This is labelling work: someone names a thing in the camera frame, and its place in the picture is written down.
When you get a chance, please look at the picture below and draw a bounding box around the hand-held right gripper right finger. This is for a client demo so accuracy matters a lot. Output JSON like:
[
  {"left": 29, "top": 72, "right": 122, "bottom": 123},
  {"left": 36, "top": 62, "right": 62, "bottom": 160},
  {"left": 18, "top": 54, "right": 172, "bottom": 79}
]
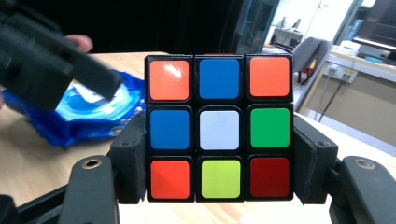
[{"left": 292, "top": 115, "right": 339, "bottom": 206}]

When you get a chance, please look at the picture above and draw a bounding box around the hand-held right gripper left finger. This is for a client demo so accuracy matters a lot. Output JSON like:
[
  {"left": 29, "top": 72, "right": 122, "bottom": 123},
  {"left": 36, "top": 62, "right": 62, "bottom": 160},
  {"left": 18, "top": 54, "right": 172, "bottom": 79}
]
[{"left": 110, "top": 111, "right": 148, "bottom": 205}]

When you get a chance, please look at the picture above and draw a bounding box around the multicoloured puzzle cube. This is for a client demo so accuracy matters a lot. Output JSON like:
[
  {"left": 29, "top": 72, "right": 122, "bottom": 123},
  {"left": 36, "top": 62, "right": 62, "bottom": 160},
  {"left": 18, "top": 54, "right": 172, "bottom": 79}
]
[{"left": 144, "top": 52, "right": 294, "bottom": 203}]

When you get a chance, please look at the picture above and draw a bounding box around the blue snack bag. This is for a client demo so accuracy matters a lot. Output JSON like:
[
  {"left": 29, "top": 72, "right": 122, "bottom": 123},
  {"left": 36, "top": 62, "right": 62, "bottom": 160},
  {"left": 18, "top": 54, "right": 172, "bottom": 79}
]
[{"left": 0, "top": 69, "right": 148, "bottom": 148}]

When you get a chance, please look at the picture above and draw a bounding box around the light wooden desk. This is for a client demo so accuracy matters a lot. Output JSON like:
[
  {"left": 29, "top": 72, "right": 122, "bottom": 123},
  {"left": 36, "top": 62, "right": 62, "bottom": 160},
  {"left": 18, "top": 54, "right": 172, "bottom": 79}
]
[{"left": 298, "top": 46, "right": 396, "bottom": 147}]

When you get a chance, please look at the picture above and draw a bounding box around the grey office chair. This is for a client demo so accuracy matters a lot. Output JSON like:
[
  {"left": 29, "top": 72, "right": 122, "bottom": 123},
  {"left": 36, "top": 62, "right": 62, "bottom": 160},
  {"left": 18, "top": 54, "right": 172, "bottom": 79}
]
[{"left": 292, "top": 36, "right": 334, "bottom": 86}]

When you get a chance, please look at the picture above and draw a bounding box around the white box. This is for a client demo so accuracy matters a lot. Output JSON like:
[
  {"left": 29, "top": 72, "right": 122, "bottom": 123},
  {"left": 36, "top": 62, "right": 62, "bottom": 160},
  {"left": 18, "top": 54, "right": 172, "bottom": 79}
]
[{"left": 336, "top": 40, "right": 362, "bottom": 57}]

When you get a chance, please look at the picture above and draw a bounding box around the distant desk with monitors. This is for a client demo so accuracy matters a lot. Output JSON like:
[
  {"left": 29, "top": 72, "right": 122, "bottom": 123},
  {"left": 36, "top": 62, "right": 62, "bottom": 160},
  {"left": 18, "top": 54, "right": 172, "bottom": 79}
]
[{"left": 270, "top": 17, "right": 305, "bottom": 49}]

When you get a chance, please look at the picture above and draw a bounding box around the dark glass-front cabinet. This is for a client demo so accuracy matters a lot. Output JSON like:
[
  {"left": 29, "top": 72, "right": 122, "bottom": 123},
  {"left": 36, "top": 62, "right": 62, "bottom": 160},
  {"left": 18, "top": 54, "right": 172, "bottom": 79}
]
[{"left": 232, "top": 0, "right": 279, "bottom": 54}]

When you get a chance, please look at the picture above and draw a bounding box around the dark monitor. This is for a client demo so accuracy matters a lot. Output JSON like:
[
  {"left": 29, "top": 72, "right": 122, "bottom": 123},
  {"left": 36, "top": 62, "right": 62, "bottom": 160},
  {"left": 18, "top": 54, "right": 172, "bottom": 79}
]
[{"left": 354, "top": 0, "right": 396, "bottom": 48}]

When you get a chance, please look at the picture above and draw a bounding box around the white wall outlet strip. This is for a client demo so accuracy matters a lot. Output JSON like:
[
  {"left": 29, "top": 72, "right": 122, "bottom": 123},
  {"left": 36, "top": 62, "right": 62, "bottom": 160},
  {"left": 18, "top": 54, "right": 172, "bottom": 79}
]
[{"left": 323, "top": 63, "right": 359, "bottom": 84}]

